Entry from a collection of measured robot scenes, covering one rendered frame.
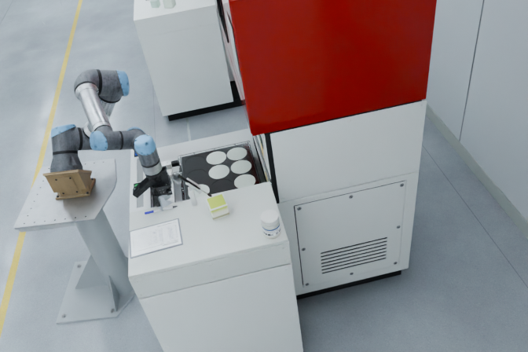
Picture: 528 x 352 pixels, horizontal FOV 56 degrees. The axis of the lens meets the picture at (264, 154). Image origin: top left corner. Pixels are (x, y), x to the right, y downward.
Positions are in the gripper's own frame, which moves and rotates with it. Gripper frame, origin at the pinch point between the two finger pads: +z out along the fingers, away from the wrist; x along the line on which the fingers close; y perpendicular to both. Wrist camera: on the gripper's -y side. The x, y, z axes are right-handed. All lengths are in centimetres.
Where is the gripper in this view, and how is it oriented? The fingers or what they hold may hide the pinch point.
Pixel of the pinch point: (159, 207)
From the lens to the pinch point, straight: 214.9
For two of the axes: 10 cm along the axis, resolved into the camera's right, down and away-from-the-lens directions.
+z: 1.2, 7.9, 6.0
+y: 9.7, -2.1, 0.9
